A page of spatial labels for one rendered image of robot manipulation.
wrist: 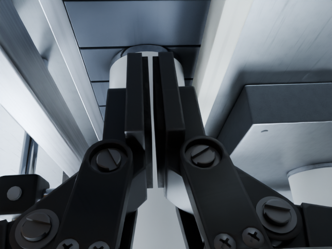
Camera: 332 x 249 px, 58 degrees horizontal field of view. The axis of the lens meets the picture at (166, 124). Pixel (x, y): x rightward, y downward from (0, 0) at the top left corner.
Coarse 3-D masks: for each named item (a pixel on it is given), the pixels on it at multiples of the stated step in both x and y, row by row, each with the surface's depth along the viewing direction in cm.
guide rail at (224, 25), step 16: (224, 0) 12; (240, 0) 12; (208, 16) 14; (224, 16) 12; (240, 16) 12; (208, 32) 15; (224, 32) 13; (240, 32) 13; (208, 48) 15; (224, 48) 14; (208, 64) 15; (224, 64) 15; (208, 80) 17; (208, 96) 18; (208, 112) 20
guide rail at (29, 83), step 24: (0, 0) 6; (0, 24) 6; (0, 48) 6; (24, 48) 7; (0, 72) 7; (24, 72) 7; (48, 72) 9; (0, 96) 8; (24, 96) 8; (48, 96) 9; (24, 120) 9; (48, 120) 10; (72, 120) 12; (48, 144) 11; (72, 144) 12; (72, 168) 14
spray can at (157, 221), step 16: (128, 48) 19; (144, 48) 19; (160, 48) 19; (112, 64) 20; (176, 64) 19; (112, 80) 19; (160, 192) 15; (144, 208) 15; (160, 208) 15; (144, 224) 14; (160, 224) 14; (176, 224) 15; (144, 240) 14; (160, 240) 14; (176, 240) 14
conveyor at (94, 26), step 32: (64, 0) 16; (96, 0) 16; (128, 0) 16; (160, 0) 16; (192, 0) 16; (96, 32) 18; (128, 32) 18; (160, 32) 18; (192, 32) 18; (96, 64) 20; (192, 64) 21; (96, 96) 24
